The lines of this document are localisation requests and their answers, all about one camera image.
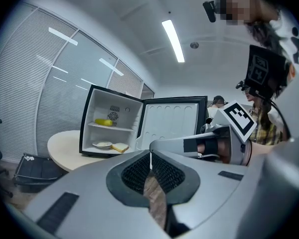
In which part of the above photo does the person's head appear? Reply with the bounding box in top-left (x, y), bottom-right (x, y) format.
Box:
top-left (215, 0), bottom-right (282, 26)

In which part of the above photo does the black head-worn camera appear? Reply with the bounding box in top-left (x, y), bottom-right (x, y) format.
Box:
top-left (202, 0), bottom-right (218, 23)

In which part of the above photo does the black chest-worn device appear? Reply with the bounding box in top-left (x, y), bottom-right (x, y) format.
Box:
top-left (235, 44), bottom-right (290, 102)

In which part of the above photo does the round beige table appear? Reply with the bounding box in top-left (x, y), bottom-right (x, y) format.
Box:
top-left (47, 130), bottom-right (108, 173)

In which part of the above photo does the person's right hand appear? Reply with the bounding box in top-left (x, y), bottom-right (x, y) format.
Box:
top-left (197, 139), bottom-right (231, 164)

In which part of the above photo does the person's right forearm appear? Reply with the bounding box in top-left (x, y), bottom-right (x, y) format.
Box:
top-left (244, 140), bottom-right (283, 167)

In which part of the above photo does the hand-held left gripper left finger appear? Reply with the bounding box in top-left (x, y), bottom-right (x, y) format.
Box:
top-left (5, 149), bottom-right (171, 239)

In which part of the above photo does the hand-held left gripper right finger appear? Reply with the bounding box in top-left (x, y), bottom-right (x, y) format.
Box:
top-left (151, 150), bottom-right (262, 239)

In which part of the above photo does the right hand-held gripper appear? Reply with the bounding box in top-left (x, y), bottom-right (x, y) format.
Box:
top-left (149, 100), bottom-right (258, 165)

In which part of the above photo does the white plate with food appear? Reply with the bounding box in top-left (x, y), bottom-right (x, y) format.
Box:
top-left (92, 140), bottom-right (114, 149)

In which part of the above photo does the black mini fridge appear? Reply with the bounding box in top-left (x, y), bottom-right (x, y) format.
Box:
top-left (79, 84), bottom-right (208, 158)

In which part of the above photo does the person's white printed shirt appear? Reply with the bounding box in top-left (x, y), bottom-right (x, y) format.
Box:
top-left (269, 11), bottom-right (299, 77)

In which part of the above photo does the bread slice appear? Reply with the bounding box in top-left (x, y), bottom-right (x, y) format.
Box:
top-left (111, 142), bottom-right (130, 154)

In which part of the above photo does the black floor crate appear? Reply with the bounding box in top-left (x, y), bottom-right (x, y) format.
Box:
top-left (13, 153), bottom-right (66, 187)

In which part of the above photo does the ceiling light panel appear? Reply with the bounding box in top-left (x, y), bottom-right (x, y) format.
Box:
top-left (161, 19), bottom-right (185, 63)

